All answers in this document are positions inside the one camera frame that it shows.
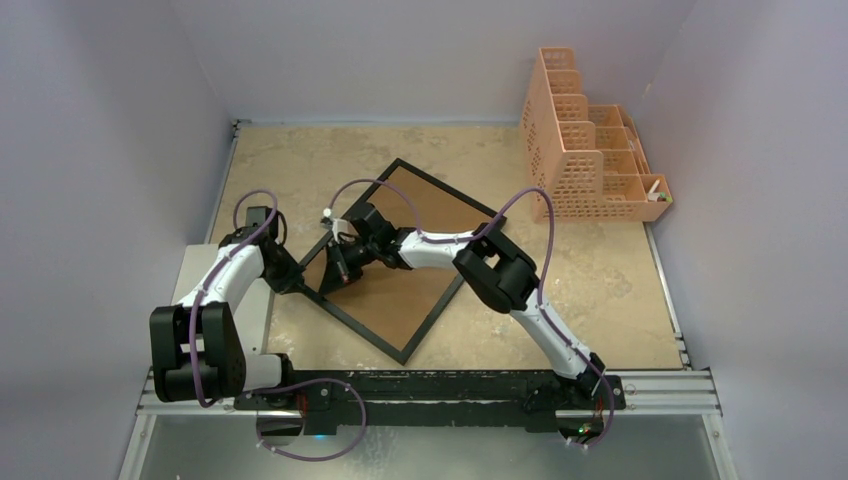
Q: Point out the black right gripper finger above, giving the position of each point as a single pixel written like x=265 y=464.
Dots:
x=336 y=276
x=337 y=251

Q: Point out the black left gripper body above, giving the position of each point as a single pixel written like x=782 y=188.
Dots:
x=284 y=272

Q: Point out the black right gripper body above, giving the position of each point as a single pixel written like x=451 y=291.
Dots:
x=346 y=263

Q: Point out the black picture frame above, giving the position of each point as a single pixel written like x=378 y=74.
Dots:
x=315 y=261

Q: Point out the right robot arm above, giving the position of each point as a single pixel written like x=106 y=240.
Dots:
x=499 y=272

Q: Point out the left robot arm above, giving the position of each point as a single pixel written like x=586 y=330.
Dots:
x=261 y=222

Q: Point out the white sheet on table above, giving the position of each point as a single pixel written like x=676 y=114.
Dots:
x=200 y=329

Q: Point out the orange plastic organizer basket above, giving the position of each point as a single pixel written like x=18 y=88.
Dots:
x=587 y=157

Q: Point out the small items in organizer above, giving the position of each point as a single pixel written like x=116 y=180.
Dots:
x=656 y=193

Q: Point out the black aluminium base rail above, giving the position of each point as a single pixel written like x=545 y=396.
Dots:
x=533 y=400

